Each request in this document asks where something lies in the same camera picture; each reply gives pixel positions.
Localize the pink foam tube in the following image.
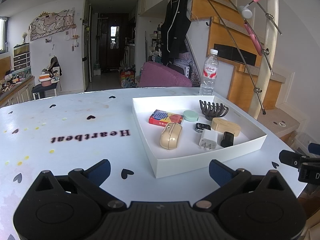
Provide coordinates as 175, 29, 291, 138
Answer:
244, 21, 264, 53

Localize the dark door with window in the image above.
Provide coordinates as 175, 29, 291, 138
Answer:
106, 20, 123, 69

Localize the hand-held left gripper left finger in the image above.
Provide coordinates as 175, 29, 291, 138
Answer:
31, 159, 127, 212

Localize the mint green round case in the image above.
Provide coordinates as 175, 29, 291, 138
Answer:
183, 110, 199, 121

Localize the white round clip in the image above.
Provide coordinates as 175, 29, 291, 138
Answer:
237, 5, 252, 18

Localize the washing machine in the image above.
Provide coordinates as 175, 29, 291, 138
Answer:
124, 44, 135, 68

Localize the small drawer organizer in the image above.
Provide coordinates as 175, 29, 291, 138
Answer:
13, 52, 32, 71

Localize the oval wooden case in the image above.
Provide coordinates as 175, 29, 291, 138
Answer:
211, 120, 242, 137

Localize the colourful toy box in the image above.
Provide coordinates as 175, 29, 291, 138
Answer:
120, 70, 135, 88

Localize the white cardboard box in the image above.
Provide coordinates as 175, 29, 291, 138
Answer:
132, 94, 267, 179

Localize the clear water bottle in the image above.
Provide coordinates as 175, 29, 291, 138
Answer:
199, 49, 219, 96

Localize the pink and white pot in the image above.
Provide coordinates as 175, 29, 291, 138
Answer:
39, 73, 54, 87

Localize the white pole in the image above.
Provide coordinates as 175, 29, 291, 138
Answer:
250, 0, 279, 120

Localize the glass tank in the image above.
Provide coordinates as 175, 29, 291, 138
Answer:
14, 44, 30, 55

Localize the window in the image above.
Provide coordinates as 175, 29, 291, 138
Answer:
0, 17, 8, 54

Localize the white charger plug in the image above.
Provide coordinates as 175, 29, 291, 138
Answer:
199, 129, 218, 151

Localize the beige earbuds case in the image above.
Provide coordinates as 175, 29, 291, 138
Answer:
159, 122, 183, 150

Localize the bear pattern wall cloth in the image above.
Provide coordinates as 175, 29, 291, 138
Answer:
29, 9, 75, 42

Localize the printed bag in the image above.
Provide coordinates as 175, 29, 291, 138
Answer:
47, 57, 62, 83

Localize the kitchen counter cabinet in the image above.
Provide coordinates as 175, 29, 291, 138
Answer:
0, 76, 35, 108

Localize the colourful card box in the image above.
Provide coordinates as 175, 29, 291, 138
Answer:
149, 109, 184, 127

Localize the white perforated metal rack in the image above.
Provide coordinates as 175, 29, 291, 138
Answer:
174, 57, 193, 80

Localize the brown hair claw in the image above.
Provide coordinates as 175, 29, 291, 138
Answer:
199, 100, 229, 120

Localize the pile of small counter items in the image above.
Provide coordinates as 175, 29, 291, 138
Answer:
0, 70, 32, 95

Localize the purple sofa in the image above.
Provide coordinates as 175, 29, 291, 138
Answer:
139, 61, 192, 88

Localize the smartwatch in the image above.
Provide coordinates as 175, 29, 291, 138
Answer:
194, 122, 211, 132

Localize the black jacket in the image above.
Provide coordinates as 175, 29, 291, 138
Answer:
160, 0, 192, 65

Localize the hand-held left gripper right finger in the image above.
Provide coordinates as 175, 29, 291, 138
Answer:
192, 159, 293, 211

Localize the dark chair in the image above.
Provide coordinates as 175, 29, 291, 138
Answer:
32, 81, 59, 100

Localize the clear plastic bin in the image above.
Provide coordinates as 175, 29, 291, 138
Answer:
290, 132, 313, 153

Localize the wooden staircase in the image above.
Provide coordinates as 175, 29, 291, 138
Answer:
180, 0, 300, 120

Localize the curved metal rod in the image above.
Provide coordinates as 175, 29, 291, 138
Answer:
197, 0, 267, 115
234, 0, 284, 34

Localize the small black rectangular case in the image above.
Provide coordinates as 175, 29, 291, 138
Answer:
220, 131, 235, 148

